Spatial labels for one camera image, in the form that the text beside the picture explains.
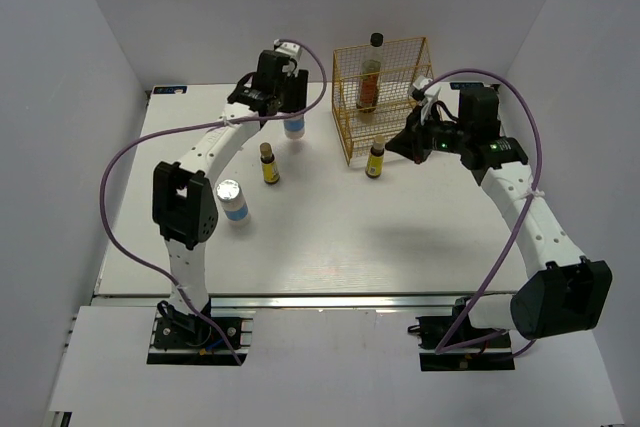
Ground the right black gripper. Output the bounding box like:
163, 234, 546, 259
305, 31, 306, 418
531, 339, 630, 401
385, 103, 470, 164

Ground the dark sauce bottle red label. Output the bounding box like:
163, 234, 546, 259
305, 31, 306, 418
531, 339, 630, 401
356, 32, 384, 114

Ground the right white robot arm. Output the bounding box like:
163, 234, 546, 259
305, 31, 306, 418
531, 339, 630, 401
386, 86, 613, 350

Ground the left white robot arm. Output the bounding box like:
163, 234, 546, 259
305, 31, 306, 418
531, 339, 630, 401
152, 41, 308, 346

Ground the right small yellow label bottle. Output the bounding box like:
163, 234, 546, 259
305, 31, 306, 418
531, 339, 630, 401
365, 135, 385, 179

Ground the small yellow label bottle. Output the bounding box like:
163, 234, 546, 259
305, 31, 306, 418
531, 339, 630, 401
259, 142, 280, 185
365, 135, 385, 179

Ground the right blue table sticker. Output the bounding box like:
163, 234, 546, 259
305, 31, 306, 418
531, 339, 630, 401
449, 82, 484, 91

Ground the blue table sticker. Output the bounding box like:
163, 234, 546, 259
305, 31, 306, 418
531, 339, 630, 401
449, 82, 484, 91
152, 85, 187, 95

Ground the left small yellow label bottle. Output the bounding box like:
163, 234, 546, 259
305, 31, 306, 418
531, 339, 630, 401
259, 142, 280, 185

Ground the left blue table sticker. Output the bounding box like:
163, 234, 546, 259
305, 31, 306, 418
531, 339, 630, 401
152, 85, 187, 95

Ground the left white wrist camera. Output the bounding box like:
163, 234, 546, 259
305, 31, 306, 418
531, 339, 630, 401
274, 39, 302, 75

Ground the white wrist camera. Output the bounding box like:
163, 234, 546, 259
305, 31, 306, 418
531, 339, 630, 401
409, 76, 441, 124
274, 39, 302, 75

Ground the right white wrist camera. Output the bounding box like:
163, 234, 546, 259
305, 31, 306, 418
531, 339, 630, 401
409, 76, 441, 124

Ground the yellow wire basket rack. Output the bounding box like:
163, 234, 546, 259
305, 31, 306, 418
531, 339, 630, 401
331, 37, 434, 164

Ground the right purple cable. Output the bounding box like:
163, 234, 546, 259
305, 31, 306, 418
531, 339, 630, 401
424, 68, 546, 358

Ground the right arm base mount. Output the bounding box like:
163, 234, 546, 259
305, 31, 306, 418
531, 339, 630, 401
407, 296, 516, 373

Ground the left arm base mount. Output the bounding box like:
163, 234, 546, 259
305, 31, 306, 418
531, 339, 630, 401
146, 300, 253, 367

